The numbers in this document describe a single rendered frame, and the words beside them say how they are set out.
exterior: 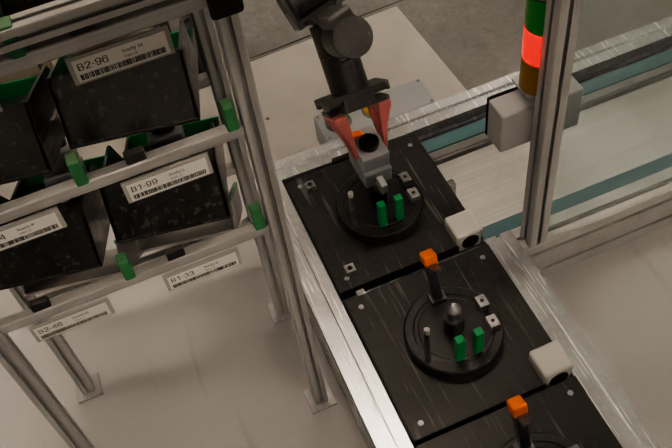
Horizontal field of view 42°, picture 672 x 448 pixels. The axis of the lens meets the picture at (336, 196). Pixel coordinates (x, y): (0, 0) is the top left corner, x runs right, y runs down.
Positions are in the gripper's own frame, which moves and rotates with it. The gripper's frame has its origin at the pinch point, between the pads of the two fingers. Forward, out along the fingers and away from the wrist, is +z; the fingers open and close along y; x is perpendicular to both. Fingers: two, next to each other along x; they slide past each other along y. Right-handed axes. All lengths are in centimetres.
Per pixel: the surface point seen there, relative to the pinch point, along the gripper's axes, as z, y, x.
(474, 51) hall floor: 18, 86, 159
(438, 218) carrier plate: 15.1, 7.7, 2.3
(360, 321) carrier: 22.0, -11.0, -6.7
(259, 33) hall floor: -10, 24, 196
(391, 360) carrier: 26.6, -9.7, -12.8
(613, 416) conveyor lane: 39, 13, -28
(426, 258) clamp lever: 14.3, -0.6, -13.6
